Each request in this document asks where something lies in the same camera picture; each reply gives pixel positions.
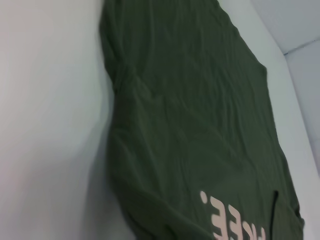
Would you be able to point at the dark green FREE t-shirt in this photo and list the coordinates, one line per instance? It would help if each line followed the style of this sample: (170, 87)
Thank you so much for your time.
(190, 120)

